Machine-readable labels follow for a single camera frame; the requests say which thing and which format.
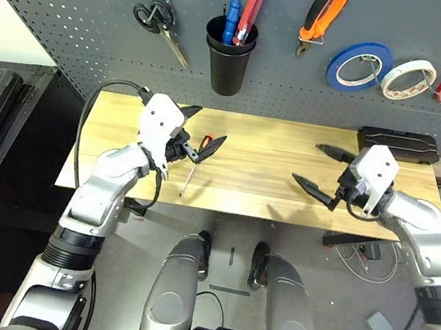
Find red handled screwdriver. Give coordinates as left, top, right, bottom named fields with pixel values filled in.
left=232, top=0, right=266, bottom=50

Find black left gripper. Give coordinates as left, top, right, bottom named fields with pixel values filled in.
left=160, top=101, right=232, bottom=171

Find grey foot pedal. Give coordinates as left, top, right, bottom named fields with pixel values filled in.
left=365, top=309, right=397, bottom=330

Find black power adapter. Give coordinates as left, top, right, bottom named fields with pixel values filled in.
left=358, top=239, right=384, bottom=260

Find silver left robot leg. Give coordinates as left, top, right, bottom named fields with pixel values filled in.
left=140, top=223, right=215, bottom=330

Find white tape roll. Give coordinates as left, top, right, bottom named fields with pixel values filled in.
left=378, top=53, right=440, bottom=107

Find silver robot leg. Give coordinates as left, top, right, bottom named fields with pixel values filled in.
left=240, top=240, right=333, bottom=330
left=140, top=223, right=215, bottom=330

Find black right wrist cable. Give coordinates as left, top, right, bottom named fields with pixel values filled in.
left=326, top=199, right=441, bottom=330

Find white floor cable bundle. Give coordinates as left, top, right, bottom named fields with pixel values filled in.
left=328, top=233, right=403, bottom=286

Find orange black screwdriver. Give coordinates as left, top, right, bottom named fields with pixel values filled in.
left=177, top=131, right=214, bottom=201

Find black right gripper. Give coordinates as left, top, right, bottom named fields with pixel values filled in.
left=287, top=140, right=377, bottom=217

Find black handled scissors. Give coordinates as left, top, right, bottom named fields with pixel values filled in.
left=126, top=0, right=200, bottom=70

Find silver peg hook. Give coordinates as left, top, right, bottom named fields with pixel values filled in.
left=414, top=66, right=438, bottom=89
left=356, top=53, right=387, bottom=87

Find blue tape roll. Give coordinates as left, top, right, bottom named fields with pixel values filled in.
left=323, top=34, right=397, bottom=100

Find silver right robot leg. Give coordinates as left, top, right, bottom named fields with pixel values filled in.
left=240, top=240, right=333, bottom=330

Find black plastic cup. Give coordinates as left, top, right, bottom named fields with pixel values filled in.
left=203, top=12, right=262, bottom=53
left=197, top=34, right=257, bottom=100

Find grey metal pegboard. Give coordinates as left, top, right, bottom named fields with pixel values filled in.
left=0, top=0, right=441, bottom=166

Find black plastic tool case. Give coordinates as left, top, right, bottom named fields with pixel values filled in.
left=354, top=124, right=441, bottom=167

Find blue handled screwdriver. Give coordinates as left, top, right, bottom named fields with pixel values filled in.
left=220, top=0, right=244, bottom=47

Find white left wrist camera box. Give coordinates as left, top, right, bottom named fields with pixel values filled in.
left=131, top=90, right=190, bottom=182

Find orange black pliers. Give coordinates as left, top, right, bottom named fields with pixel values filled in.
left=294, top=0, right=354, bottom=65

